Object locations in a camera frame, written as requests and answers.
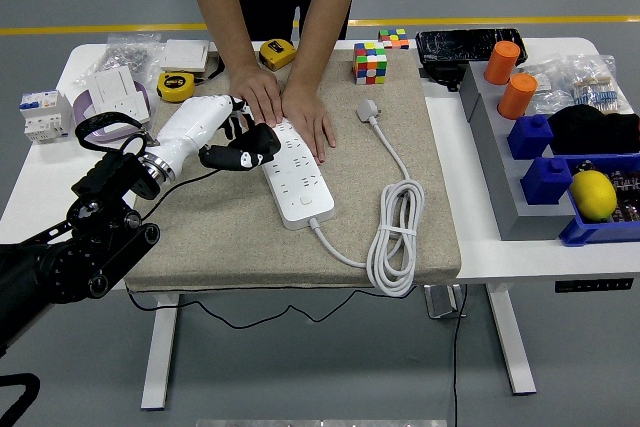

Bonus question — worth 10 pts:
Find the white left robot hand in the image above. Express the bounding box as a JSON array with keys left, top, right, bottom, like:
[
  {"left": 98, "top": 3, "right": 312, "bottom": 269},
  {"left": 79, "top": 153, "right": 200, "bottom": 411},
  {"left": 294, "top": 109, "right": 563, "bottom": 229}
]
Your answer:
[{"left": 147, "top": 93, "right": 266, "bottom": 181}]

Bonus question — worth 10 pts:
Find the person's right hand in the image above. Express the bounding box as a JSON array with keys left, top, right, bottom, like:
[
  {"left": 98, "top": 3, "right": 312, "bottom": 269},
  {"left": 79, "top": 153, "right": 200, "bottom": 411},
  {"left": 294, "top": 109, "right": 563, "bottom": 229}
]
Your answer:
[{"left": 228, "top": 62, "right": 284, "bottom": 128}]

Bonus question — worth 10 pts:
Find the person's left hand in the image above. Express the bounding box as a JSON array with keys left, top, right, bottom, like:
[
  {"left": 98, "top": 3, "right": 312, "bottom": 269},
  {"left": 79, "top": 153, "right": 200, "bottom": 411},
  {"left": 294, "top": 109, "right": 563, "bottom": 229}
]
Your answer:
[{"left": 280, "top": 86, "right": 336, "bottom": 164}]

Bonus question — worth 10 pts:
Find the black power adapter plug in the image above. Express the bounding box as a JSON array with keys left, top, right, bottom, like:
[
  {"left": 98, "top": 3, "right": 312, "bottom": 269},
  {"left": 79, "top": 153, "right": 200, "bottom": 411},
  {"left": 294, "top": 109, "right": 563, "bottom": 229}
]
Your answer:
[{"left": 230, "top": 122, "right": 282, "bottom": 166}]

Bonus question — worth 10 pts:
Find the white power strip cable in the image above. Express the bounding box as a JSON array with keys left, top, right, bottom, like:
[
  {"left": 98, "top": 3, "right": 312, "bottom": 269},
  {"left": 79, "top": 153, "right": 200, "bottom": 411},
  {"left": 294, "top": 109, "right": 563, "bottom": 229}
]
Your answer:
[{"left": 308, "top": 99, "right": 427, "bottom": 297}]

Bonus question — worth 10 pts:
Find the white power strip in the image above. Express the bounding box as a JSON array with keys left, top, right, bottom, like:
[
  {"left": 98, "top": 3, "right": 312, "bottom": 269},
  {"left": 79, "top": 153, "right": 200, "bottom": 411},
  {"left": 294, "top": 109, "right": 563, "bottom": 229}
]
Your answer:
[{"left": 254, "top": 116, "right": 336, "bottom": 232}]

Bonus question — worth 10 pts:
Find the black adapter cord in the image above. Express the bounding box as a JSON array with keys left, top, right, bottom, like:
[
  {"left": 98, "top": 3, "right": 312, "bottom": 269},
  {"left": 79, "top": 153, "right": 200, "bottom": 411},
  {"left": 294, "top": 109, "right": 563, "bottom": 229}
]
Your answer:
[{"left": 127, "top": 166, "right": 426, "bottom": 331}]

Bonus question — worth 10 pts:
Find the dark circuit board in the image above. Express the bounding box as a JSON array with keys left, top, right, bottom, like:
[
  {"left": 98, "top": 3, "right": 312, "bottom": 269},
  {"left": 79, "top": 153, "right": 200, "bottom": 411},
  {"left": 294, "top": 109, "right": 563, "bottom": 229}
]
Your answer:
[{"left": 574, "top": 159, "right": 640, "bottom": 224}]

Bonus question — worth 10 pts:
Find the round yellow tape measure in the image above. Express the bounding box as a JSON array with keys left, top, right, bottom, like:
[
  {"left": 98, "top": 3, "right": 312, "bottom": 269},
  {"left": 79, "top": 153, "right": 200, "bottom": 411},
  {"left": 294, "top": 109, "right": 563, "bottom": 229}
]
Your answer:
[{"left": 156, "top": 71, "right": 197, "bottom": 104}]

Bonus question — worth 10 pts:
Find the boxy yellow tape measure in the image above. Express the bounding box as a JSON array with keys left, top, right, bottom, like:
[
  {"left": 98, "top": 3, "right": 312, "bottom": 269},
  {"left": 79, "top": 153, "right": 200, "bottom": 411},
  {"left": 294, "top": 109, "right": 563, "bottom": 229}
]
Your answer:
[{"left": 258, "top": 38, "right": 297, "bottom": 72}]

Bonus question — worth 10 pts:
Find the large colourful puzzle cube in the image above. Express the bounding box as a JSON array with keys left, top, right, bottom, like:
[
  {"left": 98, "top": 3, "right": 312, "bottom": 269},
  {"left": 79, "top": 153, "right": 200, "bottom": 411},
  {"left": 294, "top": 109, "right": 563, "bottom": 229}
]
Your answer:
[{"left": 353, "top": 41, "right": 389, "bottom": 86}]

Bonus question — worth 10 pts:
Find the clear bag of screws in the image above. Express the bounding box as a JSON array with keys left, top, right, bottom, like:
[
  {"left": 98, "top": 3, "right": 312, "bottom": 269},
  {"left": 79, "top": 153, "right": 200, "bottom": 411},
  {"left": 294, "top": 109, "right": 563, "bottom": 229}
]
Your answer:
[{"left": 74, "top": 32, "right": 164, "bottom": 88}]

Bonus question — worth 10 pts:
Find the purple bowl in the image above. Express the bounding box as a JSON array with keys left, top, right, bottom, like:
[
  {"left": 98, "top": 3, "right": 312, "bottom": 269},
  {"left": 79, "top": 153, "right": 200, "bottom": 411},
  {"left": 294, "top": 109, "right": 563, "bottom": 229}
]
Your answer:
[{"left": 73, "top": 80, "right": 152, "bottom": 146}]

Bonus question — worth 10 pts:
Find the small colourful puzzle cube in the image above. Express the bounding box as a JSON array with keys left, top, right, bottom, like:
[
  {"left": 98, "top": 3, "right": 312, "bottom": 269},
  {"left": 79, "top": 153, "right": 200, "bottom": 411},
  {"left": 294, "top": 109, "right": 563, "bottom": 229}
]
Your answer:
[{"left": 377, "top": 28, "right": 411, "bottom": 51}]

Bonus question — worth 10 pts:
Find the grey-brown mat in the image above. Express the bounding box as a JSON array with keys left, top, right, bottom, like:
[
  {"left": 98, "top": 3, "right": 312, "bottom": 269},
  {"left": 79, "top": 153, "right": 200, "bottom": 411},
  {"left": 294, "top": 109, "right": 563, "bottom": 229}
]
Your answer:
[{"left": 122, "top": 49, "right": 462, "bottom": 293}]

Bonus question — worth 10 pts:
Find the white circuit breaker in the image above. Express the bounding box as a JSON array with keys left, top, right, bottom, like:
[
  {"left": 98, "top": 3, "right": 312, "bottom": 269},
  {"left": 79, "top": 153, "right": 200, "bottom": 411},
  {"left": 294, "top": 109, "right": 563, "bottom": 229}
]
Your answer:
[{"left": 19, "top": 89, "right": 74, "bottom": 146}]

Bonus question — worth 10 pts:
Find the black plastic tray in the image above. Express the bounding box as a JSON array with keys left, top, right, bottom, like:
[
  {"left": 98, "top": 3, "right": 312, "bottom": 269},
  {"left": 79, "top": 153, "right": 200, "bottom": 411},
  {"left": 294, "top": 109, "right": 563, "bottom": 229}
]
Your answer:
[{"left": 415, "top": 28, "right": 530, "bottom": 68}]

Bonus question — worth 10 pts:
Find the orange cylinder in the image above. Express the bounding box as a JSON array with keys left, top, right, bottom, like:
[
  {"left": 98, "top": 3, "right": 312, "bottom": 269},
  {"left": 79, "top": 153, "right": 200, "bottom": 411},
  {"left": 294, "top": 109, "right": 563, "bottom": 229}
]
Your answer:
[
  {"left": 483, "top": 40, "right": 523, "bottom": 86},
  {"left": 497, "top": 72, "right": 539, "bottom": 121}
]

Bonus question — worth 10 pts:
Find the blue block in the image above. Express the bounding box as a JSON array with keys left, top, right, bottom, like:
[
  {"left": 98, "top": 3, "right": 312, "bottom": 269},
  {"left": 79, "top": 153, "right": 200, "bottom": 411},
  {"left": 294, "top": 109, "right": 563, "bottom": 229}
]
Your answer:
[
  {"left": 519, "top": 156, "right": 574, "bottom": 207},
  {"left": 507, "top": 114, "right": 555, "bottom": 161}
]

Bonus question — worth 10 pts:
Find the white table leg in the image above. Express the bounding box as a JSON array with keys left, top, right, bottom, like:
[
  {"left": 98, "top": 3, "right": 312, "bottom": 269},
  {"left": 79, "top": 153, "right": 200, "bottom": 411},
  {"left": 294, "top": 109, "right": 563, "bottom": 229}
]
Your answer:
[
  {"left": 484, "top": 284, "right": 537, "bottom": 395},
  {"left": 140, "top": 291, "right": 181, "bottom": 411}
]

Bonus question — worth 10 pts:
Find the grey stepped block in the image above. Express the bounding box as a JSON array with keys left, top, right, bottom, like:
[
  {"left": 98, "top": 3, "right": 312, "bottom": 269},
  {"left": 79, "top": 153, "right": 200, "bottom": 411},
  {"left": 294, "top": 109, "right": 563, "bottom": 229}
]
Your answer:
[{"left": 458, "top": 61, "right": 576, "bottom": 242}]

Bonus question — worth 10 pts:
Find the clear bag of small parts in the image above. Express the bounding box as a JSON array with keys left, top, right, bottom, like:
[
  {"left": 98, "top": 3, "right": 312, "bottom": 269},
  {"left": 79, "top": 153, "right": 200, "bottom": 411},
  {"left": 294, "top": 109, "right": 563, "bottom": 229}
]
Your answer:
[{"left": 519, "top": 62, "right": 576, "bottom": 116}]

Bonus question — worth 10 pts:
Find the black cloth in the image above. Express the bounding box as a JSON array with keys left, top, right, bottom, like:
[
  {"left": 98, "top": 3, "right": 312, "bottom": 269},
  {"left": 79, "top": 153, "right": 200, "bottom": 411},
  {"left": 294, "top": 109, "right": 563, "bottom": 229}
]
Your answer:
[{"left": 547, "top": 105, "right": 640, "bottom": 157}]

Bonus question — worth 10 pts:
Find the clear bag of resistors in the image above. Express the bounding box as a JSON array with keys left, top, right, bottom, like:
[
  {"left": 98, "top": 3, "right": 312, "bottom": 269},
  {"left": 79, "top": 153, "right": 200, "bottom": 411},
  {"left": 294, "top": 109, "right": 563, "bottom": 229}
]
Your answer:
[{"left": 559, "top": 53, "right": 634, "bottom": 116}]

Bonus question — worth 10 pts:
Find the yellow lemon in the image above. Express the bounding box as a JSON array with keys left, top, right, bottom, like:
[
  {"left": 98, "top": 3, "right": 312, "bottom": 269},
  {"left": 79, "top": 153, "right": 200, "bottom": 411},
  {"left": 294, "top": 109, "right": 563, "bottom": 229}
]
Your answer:
[{"left": 569, "top": 170, "right": 619, "bottom": 222}]

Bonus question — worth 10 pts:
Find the blue plastic bin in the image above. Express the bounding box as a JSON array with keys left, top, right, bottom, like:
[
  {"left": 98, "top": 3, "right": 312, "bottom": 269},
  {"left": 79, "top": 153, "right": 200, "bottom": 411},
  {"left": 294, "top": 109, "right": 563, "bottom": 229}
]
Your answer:
[{"left": 558, "top": 152, "right": 640, "bottom": 248}]

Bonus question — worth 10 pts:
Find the black table control panel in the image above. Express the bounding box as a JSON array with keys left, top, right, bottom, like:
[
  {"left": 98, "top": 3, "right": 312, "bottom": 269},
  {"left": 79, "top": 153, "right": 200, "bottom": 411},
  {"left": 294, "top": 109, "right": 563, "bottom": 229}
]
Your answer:
[{"left": 553, "top": 277, "right": 635, "bottom": 294}]

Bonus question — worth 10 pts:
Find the black tape measure strap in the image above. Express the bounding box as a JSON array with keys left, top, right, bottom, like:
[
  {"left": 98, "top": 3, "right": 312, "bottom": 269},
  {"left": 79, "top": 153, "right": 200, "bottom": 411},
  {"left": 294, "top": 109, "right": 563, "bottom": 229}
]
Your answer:
[{"left": 205, "top": 50, "right": 226, "bottom": 82}]

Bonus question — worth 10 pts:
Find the white wall socket panel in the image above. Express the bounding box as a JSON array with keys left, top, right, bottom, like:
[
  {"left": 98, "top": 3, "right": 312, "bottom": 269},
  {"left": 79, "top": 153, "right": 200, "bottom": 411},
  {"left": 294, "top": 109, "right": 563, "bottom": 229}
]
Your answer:
[{"left": 94, "top": 91, "right": 152, "bottom": 126}]

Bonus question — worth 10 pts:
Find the white wall switch plate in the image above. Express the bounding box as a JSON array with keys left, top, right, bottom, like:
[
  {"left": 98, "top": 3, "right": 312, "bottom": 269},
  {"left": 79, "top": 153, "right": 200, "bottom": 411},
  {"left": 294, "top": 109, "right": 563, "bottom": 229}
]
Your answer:
[{"left": 159, "top": 39, "right": 212, "bottom": 73}]

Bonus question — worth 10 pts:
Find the white switch panel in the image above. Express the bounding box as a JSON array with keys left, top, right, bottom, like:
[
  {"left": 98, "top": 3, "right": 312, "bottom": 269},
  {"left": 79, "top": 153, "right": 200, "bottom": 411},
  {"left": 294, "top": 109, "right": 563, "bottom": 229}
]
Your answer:
[{"left": 93, "top": 65, "right": 141, "bottom": 103}]

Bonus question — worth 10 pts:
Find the black hanging cable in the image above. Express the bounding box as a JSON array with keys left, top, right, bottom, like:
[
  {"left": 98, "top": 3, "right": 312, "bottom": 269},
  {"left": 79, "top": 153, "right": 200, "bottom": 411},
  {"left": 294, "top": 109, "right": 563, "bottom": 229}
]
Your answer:
[{"left": 452, "top": 285, "right": 469, "bottom": 427}]

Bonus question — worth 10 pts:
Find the black cable loop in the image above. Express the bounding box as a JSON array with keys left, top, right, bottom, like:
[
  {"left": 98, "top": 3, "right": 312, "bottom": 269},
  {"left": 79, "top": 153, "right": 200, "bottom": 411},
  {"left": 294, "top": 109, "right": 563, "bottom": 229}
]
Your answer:
[{"left": 0, "top": 372, "right": 41, "bottom": 427}]

